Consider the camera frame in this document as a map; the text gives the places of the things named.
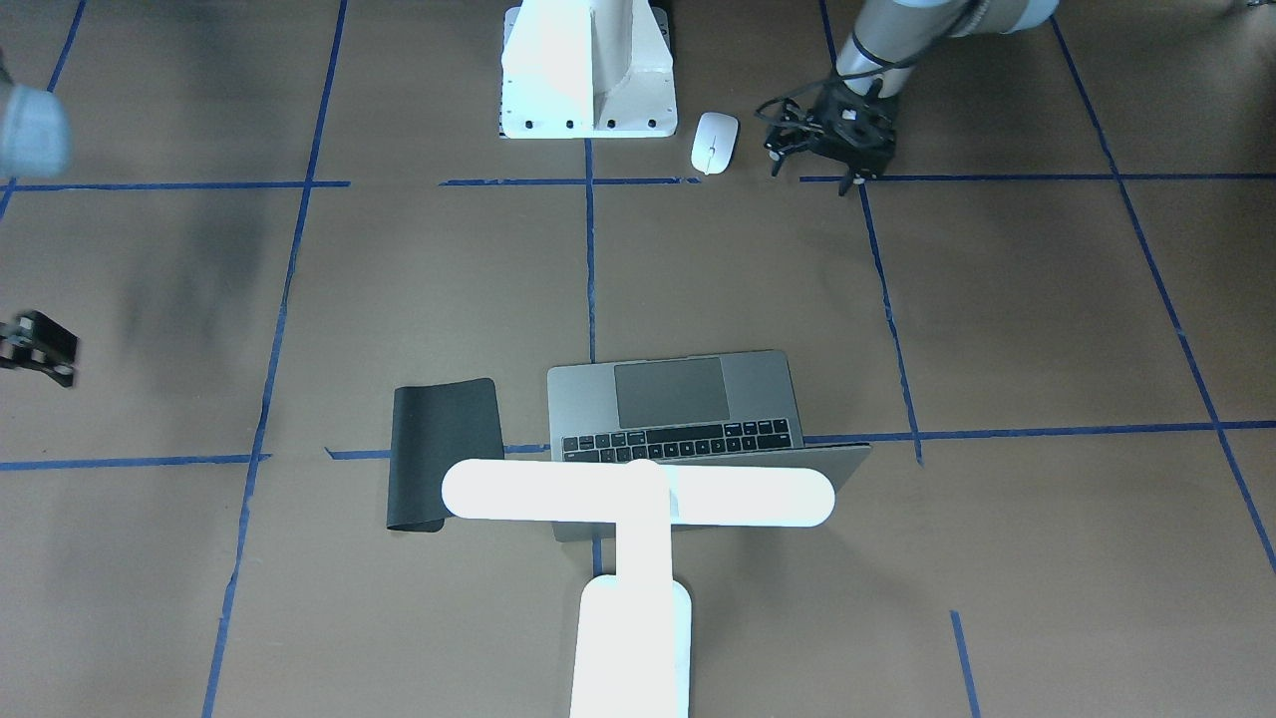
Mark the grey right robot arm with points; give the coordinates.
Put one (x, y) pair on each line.
(35, 143)

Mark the white computer mouse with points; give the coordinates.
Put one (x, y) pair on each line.
(714, 144)

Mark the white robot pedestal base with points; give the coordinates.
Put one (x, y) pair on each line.
(587, 69)

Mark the white desk lamp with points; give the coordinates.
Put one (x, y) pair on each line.
(632, 657)

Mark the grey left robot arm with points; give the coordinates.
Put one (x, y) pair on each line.
(889, 38)

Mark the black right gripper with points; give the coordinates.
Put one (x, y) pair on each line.
(28, 345)

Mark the grey laptop computer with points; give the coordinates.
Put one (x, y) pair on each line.
(724, 410)

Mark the black mouse pad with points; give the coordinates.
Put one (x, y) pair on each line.
(433, 428)

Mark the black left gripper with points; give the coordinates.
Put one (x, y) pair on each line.
(819, 127)

